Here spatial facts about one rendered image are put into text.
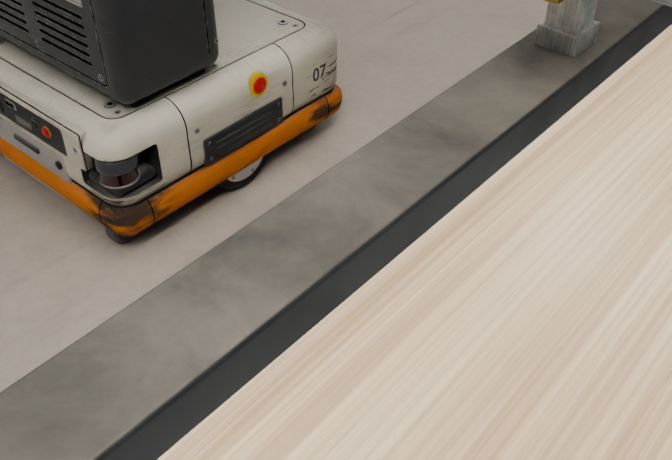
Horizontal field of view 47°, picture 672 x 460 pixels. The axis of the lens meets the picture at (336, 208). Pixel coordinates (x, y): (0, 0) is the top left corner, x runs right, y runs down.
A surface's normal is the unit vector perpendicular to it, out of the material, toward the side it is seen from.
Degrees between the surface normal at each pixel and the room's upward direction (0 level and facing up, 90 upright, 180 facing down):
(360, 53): 0
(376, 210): 0
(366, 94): 0
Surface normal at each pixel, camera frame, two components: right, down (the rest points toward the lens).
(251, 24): 0.00, -0.78
